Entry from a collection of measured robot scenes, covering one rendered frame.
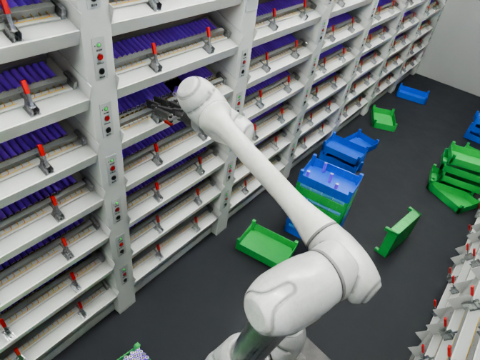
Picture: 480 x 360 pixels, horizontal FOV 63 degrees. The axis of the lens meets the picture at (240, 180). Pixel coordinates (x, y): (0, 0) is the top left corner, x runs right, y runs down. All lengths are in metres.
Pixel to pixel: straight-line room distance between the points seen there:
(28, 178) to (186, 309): 1.08
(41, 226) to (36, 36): 0.60
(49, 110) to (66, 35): 0.21
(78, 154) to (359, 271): 0.91
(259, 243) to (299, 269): 1.50
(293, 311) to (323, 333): 1.28
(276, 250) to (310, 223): 1.36
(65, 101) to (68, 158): 0.20
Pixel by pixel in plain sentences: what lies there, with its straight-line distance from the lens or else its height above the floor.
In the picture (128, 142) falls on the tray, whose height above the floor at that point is 0.94.
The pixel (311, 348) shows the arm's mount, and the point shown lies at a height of 0.27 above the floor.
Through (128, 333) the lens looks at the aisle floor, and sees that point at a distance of 2.01.
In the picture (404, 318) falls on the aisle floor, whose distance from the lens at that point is 2.33.
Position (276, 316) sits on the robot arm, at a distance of 0.83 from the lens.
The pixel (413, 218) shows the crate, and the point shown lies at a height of 0.20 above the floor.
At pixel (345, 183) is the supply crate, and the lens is 2.28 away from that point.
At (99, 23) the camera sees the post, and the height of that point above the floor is 1.36.
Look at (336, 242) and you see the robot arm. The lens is 0.95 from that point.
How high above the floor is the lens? 1.75
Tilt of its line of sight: 39 degrees down
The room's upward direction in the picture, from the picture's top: 9 degrees clockwise
